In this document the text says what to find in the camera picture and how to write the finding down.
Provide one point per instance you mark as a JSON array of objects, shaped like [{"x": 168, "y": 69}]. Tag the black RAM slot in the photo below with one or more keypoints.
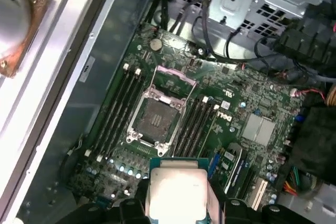
[
  {"x": 190, "y": 127},
  {"x": 113, "y": 111},
  {"x": 197, "y": 127},
  {"x": 107, "y": 108},
  {"x": 184, "y": 127},
  {"x": 203, "y": 129},
  {"x": 125, "y": 115},
  {"x": 119, "y": 113}
]

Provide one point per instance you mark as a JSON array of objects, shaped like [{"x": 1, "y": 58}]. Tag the silver CPU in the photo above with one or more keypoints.
[{"x": 178, "y": 195}]

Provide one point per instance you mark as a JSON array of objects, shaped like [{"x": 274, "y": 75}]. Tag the black open PC case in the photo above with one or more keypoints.
[{"x": 110, "y": 24}]

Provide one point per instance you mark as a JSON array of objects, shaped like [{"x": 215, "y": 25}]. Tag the silver coin cell battery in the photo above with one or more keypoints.
[{"x": 155, "y": 43}]

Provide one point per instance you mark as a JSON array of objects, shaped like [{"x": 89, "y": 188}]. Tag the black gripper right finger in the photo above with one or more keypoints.
[{"x": 236, "y": 213}]

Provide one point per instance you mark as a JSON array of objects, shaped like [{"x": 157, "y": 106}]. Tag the metal socket cover frame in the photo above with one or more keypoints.
[{"x": 173, "y": 72}]

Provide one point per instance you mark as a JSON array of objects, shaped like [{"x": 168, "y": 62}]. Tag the white label sticker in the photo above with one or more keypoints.
[{"x": 86, "y": 69}]

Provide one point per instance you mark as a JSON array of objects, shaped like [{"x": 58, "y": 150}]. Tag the green motherboard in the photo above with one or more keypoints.
[{"x": 236, "y": 90}]

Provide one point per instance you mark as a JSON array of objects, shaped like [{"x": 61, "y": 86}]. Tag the square brown base plate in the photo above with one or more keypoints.
[{"x": 36, "y": 16}]

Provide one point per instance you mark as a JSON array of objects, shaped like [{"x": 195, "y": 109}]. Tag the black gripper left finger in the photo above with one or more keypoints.
[{"x": 131, "y": 213}]

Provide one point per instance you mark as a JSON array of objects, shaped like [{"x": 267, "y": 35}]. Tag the silver chipset heatsink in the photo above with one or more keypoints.
[{"x": 258, "y": 127}]

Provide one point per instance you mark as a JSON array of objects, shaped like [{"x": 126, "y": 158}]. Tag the CPU socket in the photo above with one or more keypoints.
[{"x": 155, "y": 121}]

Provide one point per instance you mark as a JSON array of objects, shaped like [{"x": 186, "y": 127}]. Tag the black plastic fan shroud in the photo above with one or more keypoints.
[{"x": 315, "y": 142}]

